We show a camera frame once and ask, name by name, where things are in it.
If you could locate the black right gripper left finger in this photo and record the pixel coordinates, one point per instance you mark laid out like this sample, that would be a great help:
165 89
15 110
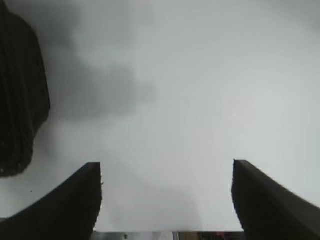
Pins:
65 212

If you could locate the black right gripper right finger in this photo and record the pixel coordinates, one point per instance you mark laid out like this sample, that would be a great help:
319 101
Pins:
270 212

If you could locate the dark brown wicker basket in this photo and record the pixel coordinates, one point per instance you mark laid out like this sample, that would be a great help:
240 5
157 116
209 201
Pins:
20 87

